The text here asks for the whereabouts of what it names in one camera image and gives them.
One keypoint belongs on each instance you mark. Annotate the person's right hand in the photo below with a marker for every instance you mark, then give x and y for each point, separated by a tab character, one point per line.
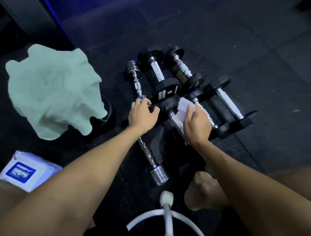
198	128

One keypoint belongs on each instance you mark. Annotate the person's left hand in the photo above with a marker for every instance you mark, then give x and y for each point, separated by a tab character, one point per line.
142	116

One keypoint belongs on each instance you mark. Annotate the white wet wipe sheet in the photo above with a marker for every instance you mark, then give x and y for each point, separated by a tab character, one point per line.
183	104

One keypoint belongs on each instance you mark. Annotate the small chrome dumbbell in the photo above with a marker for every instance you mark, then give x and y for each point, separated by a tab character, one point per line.
133	66

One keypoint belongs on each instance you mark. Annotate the large chrome dumbbell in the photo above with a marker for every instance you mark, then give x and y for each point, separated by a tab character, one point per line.
159	175

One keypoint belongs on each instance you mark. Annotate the white blue wet wipes pack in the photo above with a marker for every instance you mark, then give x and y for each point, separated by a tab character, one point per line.
43	170

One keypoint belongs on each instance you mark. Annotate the person's left forearm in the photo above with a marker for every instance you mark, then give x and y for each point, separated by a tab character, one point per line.
73	189

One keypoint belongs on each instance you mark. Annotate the person's right forearm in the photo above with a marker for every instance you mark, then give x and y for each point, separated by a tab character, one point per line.
255	194

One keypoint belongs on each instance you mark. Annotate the person's right leg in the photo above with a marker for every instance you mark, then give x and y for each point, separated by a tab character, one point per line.
204	192

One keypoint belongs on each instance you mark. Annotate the person's leg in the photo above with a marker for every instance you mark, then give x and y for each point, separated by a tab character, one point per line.
204	192
9	194

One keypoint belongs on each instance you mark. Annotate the person's left leg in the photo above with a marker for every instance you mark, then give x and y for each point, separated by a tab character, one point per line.
9	194

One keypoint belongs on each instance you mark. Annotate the white plastic stool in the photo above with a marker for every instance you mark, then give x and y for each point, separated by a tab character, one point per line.
166	198

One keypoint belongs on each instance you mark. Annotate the light green cloth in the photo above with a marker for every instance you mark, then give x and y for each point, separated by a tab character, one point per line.
53	92

